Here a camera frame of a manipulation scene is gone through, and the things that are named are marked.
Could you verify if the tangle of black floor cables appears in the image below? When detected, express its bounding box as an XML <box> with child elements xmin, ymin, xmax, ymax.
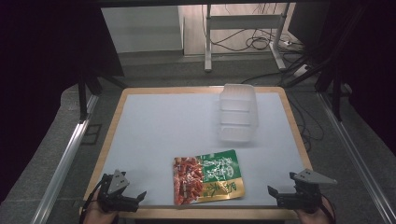
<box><xmin>201</xmin><ymin>3</ymin><xmax>326</xmax><ymax>153</ymax></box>

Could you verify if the white metal desk frame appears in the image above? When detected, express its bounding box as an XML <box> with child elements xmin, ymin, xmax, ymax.
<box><xmin>203</xmin><ymin>3</ymin><xmax>291</xmax><ymax>73</ymax></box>

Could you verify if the black metal stand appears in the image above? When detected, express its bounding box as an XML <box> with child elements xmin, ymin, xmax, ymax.
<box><xmin>283</xmin><ymin>6</ymin><xmax>368</xmax><ymax>122</ymax></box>
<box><xmin>76</xmin><ymin>69</ymin><xmax>129</xmax><ymax>124</ymax></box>

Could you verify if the green and red snack packet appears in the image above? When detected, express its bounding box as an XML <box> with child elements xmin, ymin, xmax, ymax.
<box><xmin>173</xmin><ymin>149</ymin><xmax>247</xmax><ymax>206</ymax></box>

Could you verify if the dark square floor plate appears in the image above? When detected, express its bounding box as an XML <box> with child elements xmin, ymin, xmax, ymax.
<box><xmin>81</xmin><ymin>123</ymin><xmax>103</xmax><ymax>146</ymax></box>

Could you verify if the white panel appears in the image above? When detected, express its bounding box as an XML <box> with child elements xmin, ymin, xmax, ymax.
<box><xmin>100</xmin><ymin>5</ymin><xmax>185</xmax><ymax>54</ymax></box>

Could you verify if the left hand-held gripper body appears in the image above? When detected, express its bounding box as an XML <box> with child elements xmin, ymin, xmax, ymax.
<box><xmin>98</xmin><ymin>169</ymin><xmax>140</xmax><ymax>214</ymax></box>

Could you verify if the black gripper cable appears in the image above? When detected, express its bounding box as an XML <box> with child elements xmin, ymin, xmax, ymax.
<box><xmin>78</xmin><ymin>176</ymin><xmax>108</xmax><ymax>224</ymax></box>
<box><xmin>320</xmin><ymin>194</ymin><xmax>337</xmax><ymax>224</ymax></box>

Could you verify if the person's left hand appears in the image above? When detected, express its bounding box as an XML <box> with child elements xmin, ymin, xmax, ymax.
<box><xmin>81</xmin><ymin>189</ymin><xmax>120</xmax><ymax>224</ymax></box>

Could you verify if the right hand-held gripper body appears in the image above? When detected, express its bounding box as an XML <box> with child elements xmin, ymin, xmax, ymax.
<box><xmin>276</xmin><ymin>168</ymin><xmax>338</xmax><ymax>215</ymax></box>

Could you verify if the white power strip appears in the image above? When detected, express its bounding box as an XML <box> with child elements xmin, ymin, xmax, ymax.
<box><xmin>292</xmin><ymin>63</ymin><xmax>310</xmax><ymax>78</ymax></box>

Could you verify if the person's right hand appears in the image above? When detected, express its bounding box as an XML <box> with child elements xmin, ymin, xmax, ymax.
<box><xmin>293</xmin><ymin>196</ymin><xmax>336</xmax><ymax>224</ymax></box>

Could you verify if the aluminium floor rail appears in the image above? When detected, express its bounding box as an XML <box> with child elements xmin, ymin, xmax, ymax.
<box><xmin>317</xmin><ymin>91</ymin><xmax>396</xmax><ymax>224</ymax></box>
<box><xmin>30</xmin><ymin>92</ymin><xmax>101</xmax><ymax>224</ymax></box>

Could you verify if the clear plastic container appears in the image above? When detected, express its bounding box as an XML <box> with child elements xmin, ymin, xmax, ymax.
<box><xmin>217</xmin><ymin>83</ymin><xmax>260</xmax><ymax>145</ymax></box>

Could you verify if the black curtain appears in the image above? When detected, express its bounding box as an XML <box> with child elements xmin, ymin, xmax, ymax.
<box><xmin>0</xmin><ymin>0</ymin><xmax>125</xmax><ymax>203</ymax></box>
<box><xmin>288</xmin><ymin>0</ymin><xmax>396</xmax><ymax>157</ymax></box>

